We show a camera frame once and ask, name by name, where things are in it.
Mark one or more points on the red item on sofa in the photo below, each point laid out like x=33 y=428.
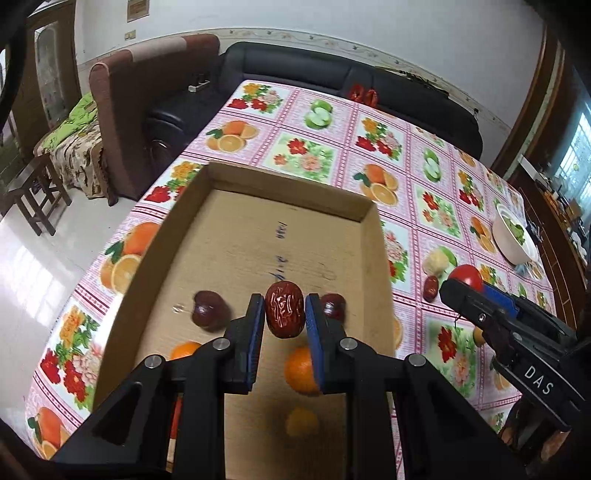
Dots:
x=360 y=94

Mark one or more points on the orange mandarin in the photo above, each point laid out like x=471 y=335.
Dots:
x=299 y=374

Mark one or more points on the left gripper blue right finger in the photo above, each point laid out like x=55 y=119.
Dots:
x=324 y=335

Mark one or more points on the person right hand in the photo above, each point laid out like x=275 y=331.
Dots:
x=530 y=432

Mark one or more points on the cardboard tray box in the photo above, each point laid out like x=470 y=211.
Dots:
x=235 y=231

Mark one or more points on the brown armchair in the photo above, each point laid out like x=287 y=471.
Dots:
x=125 y=83

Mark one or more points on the wooden glass door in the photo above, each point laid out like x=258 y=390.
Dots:
x=49 y=87

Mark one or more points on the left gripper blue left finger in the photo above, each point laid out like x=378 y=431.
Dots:
x=245 y=335

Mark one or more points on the red jujube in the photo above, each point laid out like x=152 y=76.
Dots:
x=431 y=288
x=285 y=309

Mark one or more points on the wooden sideboard cabinet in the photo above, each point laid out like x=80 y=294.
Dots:
x=567 y=272

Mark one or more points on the white bowl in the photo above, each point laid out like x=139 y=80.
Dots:
x=507 y=245

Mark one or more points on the red tomato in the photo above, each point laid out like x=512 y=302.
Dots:
x=469 y=275
x=176 y=418

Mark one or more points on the brown kiwi fruit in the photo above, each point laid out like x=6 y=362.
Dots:
x=478 y=337

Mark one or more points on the mandarin with leaf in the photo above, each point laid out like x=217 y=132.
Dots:
x=183 y=350

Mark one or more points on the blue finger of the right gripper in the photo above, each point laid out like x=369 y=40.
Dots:
x=502 y=299

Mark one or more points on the green patterned bedding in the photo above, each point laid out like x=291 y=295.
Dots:
x=75 y=149

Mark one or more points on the dark plum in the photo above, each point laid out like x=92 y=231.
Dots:
x=334 y=306
x=210 y=311

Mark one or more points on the pale sugarcane chunk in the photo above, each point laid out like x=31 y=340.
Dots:
x=436 y=263

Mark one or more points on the wooden stool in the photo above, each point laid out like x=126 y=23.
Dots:
x=37 y=191

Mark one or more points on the yellow longan fruit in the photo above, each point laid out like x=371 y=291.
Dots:
x=302 y=423

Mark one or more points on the green vegetables in bowl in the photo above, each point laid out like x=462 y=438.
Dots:
x=516 y=229

